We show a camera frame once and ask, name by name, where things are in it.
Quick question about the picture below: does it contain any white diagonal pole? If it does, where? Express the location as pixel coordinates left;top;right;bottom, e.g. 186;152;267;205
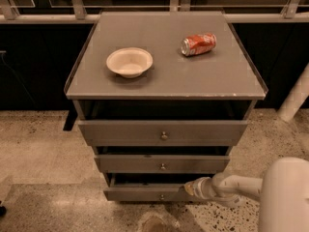
278;63;309;122

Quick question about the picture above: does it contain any metal window railing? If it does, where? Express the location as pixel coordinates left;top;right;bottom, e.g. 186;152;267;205
0;0;309;23

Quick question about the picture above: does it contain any crushed orange soda can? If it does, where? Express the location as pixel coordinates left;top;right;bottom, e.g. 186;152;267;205
181;33;216;57

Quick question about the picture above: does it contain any grey drawer cabinet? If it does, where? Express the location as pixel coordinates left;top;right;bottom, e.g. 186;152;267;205
63;11;268;203

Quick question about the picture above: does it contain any grey top drawer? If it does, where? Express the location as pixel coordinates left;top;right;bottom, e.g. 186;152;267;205
78;120;247;147

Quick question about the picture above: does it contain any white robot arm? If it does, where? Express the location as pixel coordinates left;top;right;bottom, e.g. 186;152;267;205
184;158;309;232

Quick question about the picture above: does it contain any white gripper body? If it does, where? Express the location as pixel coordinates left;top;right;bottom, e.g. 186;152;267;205
192;177;215;200

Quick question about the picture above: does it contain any grey middle drawer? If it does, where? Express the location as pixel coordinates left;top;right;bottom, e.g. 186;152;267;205
95;155;230;174

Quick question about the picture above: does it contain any grey drawer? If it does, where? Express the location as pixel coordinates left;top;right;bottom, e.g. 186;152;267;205
95;155;230;174
78;120;247;147
104;173;207;202

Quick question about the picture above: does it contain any grey bottom drawer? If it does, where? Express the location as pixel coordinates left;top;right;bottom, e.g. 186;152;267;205
104;173;207;202

